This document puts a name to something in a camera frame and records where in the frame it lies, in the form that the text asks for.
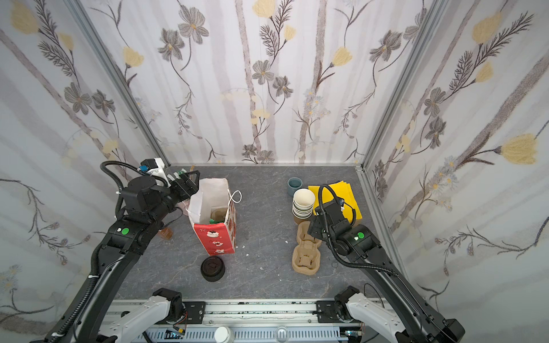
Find red white paper bag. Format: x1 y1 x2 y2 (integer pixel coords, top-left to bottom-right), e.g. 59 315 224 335
187 178 242 256

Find single pulp cup carrier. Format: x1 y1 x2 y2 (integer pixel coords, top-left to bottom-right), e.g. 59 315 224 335
210 207 228 221

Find brown syrup bottle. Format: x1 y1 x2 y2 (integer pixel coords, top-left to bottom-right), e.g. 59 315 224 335
157 227 173 240

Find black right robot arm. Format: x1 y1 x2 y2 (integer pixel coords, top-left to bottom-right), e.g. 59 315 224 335
308 184 466 342

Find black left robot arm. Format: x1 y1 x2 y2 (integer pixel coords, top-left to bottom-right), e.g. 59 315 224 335
43 159 200 342

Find stack of paper cups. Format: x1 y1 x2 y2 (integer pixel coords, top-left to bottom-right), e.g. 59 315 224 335
292 189 316 224

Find stack of pulp cup carriers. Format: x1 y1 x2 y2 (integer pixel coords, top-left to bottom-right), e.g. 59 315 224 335
291 221 323 276

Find yellow paper napkins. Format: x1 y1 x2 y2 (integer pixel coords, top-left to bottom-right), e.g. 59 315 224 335
308 181 363 222

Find small teal cup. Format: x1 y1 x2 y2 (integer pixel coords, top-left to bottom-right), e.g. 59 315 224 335
287 177 303 197

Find stack of black cup lids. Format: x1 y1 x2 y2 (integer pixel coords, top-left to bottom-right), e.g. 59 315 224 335
200 256 226 282

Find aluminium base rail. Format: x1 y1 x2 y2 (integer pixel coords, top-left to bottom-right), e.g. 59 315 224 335
81 297 443 343

